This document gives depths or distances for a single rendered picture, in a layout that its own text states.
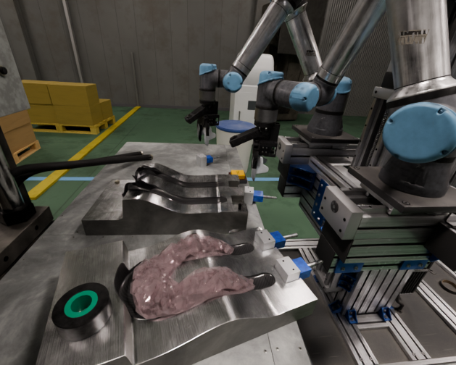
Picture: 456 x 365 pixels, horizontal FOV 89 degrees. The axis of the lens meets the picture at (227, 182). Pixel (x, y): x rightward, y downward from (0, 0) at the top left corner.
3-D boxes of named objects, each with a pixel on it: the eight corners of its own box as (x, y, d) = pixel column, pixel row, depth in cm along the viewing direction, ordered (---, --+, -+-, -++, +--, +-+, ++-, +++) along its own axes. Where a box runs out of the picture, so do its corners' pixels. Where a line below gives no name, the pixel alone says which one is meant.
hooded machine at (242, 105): (267, 148, 389) (282, 54, 323) (230, 148, 383) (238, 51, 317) (259, 136, 451) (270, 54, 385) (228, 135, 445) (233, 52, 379)
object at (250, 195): (275, 200, 96) (277, 189, 93) (276, 206, 91) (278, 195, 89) (243, 197, 96) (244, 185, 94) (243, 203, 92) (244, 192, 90)
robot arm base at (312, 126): (330, 127, 113) (336, 106, 109) (348, 136, 100) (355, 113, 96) (301, 126, 112) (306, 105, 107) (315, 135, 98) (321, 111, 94)
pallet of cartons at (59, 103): (101, 134, 403) (91, 86, 366) (18, 132, 386) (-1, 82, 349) (117, 121, 484) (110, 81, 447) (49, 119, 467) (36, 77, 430)
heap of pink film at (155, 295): (229, 241, 64) (231, 218, 61) (261, 295, 50) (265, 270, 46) (130, 265, 55) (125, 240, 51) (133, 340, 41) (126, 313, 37)
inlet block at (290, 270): (313, 261, 64) (317, 247, 61) (326, 275, 60) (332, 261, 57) (272, 274, 59) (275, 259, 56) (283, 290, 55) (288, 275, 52)
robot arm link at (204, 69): (218, 64, 98) (199, 63, 98) (217, 92, 103) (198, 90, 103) (218, 64, 105) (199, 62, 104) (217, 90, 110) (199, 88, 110)
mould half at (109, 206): (235, 193, 99) (238, 164, 93) (245, 233, 76) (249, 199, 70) (114, 192, 94) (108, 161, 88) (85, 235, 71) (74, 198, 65)
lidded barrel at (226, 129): (248, 162, 333) (252, 120, 304) (252, 178, 290) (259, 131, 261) (214, 161, 330) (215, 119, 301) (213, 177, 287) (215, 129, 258)
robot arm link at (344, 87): (322, 111, 95) (331, 75, 89) (309, 105, 107) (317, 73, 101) (349, 112, 96) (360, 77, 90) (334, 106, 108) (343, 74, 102)
